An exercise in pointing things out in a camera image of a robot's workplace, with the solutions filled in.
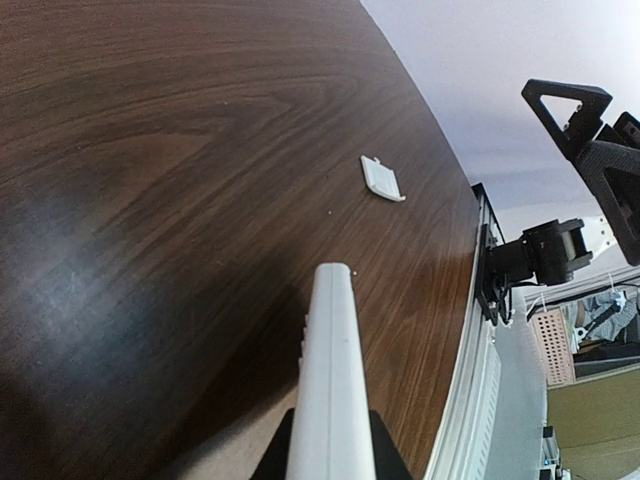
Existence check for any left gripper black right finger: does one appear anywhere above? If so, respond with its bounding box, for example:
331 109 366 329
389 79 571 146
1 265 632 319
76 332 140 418
369 410 412 480

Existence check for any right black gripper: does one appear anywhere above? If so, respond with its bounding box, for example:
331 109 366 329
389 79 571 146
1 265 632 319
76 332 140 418
521 79 639 266

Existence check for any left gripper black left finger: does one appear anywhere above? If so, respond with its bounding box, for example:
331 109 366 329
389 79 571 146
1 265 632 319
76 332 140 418
252 408 295 480

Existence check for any white red remote control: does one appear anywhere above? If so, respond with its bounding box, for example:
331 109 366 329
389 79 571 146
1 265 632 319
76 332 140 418
285 263 376 479

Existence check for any white battery cover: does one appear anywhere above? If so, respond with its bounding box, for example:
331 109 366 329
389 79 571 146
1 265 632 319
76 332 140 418
360 155 406 203

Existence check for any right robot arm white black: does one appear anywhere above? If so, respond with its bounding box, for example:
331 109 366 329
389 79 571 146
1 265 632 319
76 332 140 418
521 79 639 286

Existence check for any front aluminium rail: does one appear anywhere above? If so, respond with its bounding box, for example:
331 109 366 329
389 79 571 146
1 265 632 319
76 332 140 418
422 182 549 480

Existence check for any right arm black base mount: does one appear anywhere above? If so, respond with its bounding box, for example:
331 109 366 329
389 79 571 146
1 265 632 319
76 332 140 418
474 223 533 326

